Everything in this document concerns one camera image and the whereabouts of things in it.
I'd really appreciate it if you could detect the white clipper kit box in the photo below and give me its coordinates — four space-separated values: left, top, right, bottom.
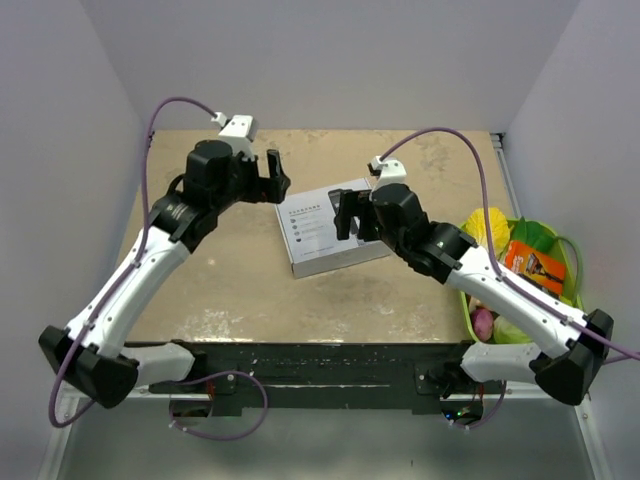
275 178 391 279

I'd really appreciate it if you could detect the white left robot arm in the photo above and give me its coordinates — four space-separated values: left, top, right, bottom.
38 140 291 408

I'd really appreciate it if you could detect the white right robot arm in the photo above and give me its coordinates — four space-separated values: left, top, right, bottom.
334 183 613 406

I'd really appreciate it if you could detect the yellow napa cabbage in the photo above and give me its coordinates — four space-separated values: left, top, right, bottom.
462 207 511 255

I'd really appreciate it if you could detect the purple onion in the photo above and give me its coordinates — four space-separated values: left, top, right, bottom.
471 308 494 342

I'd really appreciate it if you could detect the orange razor package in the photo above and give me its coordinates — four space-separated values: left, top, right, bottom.
504 240 566 295

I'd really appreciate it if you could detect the green round cabbage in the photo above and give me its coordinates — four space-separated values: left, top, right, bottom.
493 316 531 344

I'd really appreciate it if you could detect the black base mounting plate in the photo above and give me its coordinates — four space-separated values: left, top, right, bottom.
149 341 500 415

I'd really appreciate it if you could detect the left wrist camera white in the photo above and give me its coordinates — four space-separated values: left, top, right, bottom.
211 112 259 158

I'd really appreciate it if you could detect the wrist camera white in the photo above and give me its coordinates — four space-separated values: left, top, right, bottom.
368 156 407 190
211 112 259 158

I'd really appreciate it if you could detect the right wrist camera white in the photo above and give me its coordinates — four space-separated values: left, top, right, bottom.
368 156 407 190

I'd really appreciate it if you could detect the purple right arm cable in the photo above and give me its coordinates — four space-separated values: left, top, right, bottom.
369 127 640 431

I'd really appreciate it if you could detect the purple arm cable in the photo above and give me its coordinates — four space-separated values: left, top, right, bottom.
48 96 269 441
369 127 640 431

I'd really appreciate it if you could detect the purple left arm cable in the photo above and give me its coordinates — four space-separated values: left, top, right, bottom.
48 96 269 441

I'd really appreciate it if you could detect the aluminium frame rail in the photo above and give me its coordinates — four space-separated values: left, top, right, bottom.
484 380 589 407

